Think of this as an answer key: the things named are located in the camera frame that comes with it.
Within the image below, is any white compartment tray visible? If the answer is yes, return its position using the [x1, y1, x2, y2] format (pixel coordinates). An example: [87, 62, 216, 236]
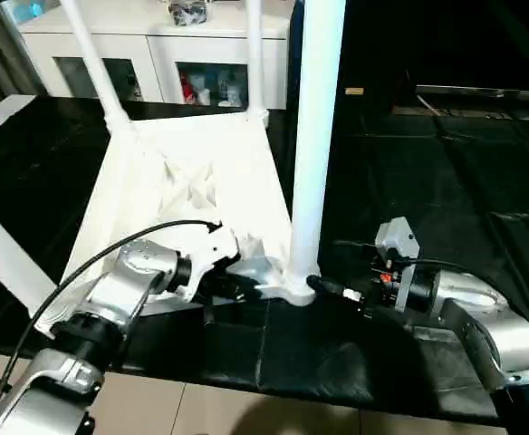
[58, 109, 318, 318]

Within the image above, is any black work mat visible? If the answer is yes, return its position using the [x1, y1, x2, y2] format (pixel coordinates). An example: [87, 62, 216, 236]
[0, 91, 529, 427]

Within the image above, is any small red bottle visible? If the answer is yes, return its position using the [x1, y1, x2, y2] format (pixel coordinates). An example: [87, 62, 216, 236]
[181, 74, 196, 105]

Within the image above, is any long black bar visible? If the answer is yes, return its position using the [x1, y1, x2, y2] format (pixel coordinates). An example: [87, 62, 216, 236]
[417, 83, 529, 101]

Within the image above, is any white glass-door cabinet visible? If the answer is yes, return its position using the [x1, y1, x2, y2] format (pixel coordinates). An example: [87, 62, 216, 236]
[15, 0, 294, 111]

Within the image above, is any silver crumpled object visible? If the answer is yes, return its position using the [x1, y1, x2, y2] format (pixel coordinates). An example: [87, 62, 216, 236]
[168, 0, 211, 26]

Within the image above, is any grey curtain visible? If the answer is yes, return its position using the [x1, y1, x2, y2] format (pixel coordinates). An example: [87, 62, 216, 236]
[0, 0, 46, 102]

